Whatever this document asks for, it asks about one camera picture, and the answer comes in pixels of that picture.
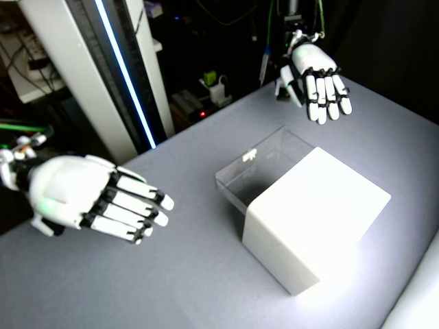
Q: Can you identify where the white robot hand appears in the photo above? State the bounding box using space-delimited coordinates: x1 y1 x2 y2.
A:
274 42 353 125
27 154 175 246

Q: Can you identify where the grey table cloth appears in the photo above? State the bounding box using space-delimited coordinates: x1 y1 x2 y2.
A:
0 73 439 329

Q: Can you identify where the hanging blue white connector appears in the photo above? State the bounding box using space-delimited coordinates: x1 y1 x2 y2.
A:
259 44 272 86

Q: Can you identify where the white column with blue light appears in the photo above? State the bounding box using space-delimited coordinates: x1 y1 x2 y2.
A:
16 0 176 165

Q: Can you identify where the large white box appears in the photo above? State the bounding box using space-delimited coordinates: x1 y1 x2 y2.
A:
241 146 392 296

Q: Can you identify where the white power adapter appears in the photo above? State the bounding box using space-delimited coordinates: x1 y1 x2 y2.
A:
208 75 233 106

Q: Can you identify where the black device with red light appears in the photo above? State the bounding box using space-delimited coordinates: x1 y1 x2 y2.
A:
170 89 215 121

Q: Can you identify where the white shelf with cables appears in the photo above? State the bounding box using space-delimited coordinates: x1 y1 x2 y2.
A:
0 26 67 104

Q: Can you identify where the clear plastic container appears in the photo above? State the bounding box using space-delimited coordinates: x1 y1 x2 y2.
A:
215 125 315 217

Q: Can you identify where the green cable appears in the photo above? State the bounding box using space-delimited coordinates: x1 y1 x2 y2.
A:
0 122 53 134
265 0 275 52

